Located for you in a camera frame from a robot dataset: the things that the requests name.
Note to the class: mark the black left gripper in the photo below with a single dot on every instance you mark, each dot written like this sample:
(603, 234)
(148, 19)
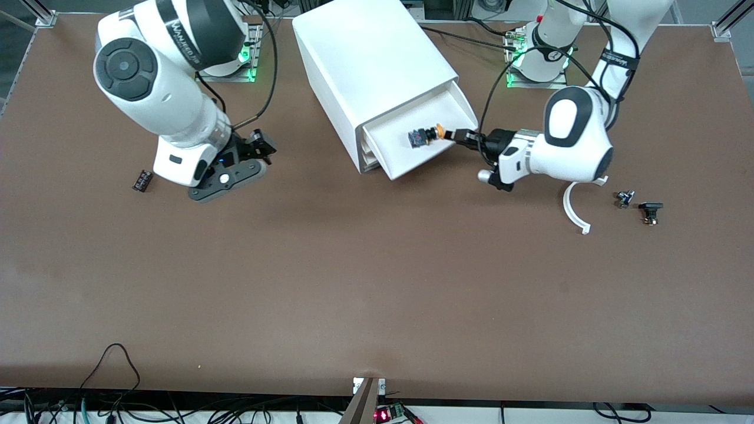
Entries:
(496, 141)

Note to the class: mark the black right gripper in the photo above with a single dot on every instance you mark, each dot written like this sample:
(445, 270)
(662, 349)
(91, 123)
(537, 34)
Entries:
(242, 148)

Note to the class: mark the white cabinet drawer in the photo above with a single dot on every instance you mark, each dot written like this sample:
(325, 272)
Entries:
(453, 106)
(369, 152)
(372, 167)

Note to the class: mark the orange and black push button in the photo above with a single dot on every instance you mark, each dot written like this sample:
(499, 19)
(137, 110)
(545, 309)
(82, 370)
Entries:
(421, 138)

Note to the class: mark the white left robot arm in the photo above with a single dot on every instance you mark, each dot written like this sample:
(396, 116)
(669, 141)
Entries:
(577, 141)

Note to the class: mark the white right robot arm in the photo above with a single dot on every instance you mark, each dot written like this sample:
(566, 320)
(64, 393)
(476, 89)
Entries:
(147, 88)

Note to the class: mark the white drawer cabinet housing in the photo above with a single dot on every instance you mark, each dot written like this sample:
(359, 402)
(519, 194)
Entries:
(365, 53)

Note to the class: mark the white curved plastic arc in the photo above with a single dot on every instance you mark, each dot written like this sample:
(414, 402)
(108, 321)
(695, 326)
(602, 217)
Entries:
(566, 209)

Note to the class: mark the small black terminal block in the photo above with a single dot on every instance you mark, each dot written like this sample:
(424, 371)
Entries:
(142, 181)

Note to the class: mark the small black silver contact part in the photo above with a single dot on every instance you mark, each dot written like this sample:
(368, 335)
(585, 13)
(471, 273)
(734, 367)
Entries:
(624, 199)

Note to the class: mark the black clip component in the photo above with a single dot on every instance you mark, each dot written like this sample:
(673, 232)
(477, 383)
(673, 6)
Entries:
(650, 207)

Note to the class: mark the circuit board with red light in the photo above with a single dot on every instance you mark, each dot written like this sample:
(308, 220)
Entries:
(384, 415)

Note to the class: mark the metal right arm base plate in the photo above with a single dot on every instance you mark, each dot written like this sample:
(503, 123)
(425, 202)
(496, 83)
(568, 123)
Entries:
(254, 65)

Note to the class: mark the aluminium frame profile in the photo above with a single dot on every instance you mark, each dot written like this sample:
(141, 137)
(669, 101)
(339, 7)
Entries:
(721, 29)
(46, 19)

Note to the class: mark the grey camera mounting post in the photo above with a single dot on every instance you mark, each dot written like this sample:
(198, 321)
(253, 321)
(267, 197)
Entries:
(362, 406)

